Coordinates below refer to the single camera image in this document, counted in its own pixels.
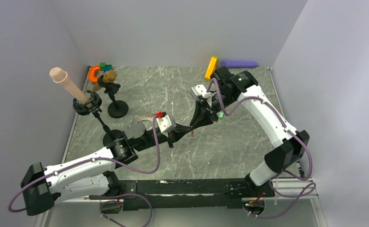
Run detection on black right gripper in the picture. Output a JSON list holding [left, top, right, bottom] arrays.
[[189, 91, 235, 131]]

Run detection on metal disc with keyrings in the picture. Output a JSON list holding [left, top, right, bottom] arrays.
[[131, 112, 154, 124]]

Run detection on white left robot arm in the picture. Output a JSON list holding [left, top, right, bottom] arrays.
[[20, 120, 193, 216]]

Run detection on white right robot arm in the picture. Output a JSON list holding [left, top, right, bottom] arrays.
[[190, 66, 309, 197]]

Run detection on yellow block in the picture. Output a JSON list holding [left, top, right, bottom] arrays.
[[204, 56, 218, 81]]

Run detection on purple cylinder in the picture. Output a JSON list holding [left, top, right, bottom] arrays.
[[220, 60, 259, 69]]

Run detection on black short microphone stand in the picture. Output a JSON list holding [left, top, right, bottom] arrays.
[[97, 78, 129, 119]]

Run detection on gold microphone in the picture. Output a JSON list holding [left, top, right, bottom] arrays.
[[92, 70, 117, 92]]

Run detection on green blue toy bricks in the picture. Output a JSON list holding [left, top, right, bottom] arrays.
[[99, 62, 113, 73]]

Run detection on orange horseshoe toy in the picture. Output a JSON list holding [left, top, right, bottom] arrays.
[[88, 65, 101, 83]]

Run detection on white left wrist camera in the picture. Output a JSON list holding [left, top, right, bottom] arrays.
[[154, 112, 176, 133]]

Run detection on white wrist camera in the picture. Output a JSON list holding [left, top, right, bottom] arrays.
[[154, 112, 176, 133], [190, 85, 213, 101]]

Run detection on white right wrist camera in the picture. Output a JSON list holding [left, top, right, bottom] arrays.
[[190, 85, 213, 101]]

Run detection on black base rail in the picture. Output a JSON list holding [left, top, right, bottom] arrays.
[[88, 178, 276, 211]]

